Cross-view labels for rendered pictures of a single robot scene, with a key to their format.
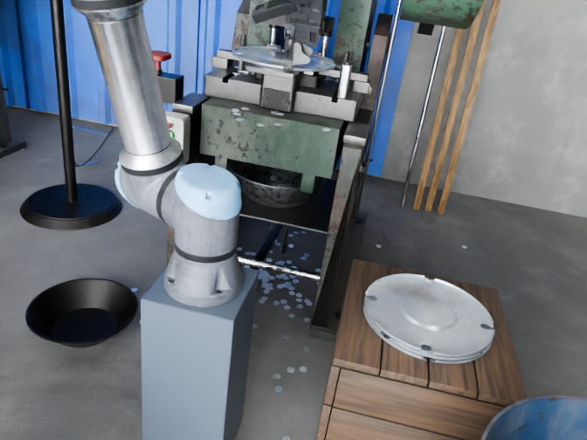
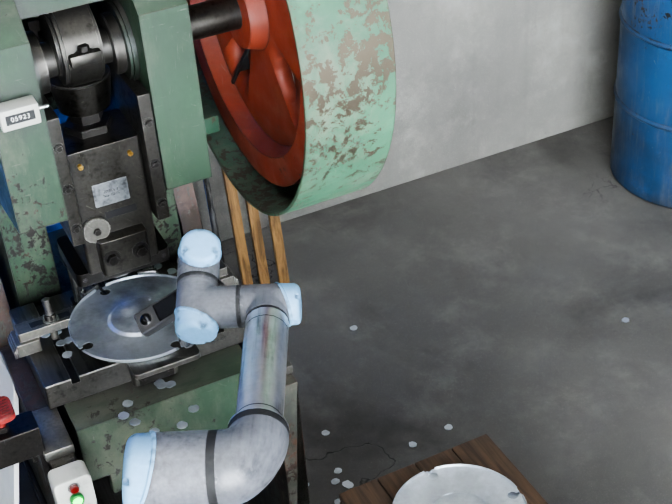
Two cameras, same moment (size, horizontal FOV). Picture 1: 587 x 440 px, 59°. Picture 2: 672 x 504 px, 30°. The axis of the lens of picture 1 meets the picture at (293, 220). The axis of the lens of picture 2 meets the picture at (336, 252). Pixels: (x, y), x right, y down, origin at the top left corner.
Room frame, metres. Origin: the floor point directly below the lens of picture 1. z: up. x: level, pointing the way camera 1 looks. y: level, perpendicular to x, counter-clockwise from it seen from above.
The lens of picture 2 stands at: (-0.49, 0.82, 2.35)
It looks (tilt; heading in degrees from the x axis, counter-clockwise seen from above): 35 degrees down; 328
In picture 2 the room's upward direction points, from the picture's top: 4 degrees counter-clockwise
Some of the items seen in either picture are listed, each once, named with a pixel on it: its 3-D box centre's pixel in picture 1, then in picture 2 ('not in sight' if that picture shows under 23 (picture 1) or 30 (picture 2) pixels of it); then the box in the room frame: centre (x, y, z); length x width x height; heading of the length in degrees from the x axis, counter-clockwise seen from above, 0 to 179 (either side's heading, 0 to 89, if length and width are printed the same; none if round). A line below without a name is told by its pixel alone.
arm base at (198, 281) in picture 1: (204, 262); not in sight; (0.83, 0.16, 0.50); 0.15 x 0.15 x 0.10
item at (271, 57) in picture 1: (284, 58); (139, 316); (1.49, 0.09, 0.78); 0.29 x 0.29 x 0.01
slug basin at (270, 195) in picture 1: (278, 180); not in sight; (1.61, 0.07, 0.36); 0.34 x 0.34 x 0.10
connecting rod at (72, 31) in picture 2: not in sight; (79, 81); (1.61, 0.07, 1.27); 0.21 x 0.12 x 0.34; 172
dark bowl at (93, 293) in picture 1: (84, 317); not in sight; (1.17, 0.56, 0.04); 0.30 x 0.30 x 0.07
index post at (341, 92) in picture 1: (344, 79); not in sight; (1.46, -0.09, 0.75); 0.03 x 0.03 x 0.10; 82
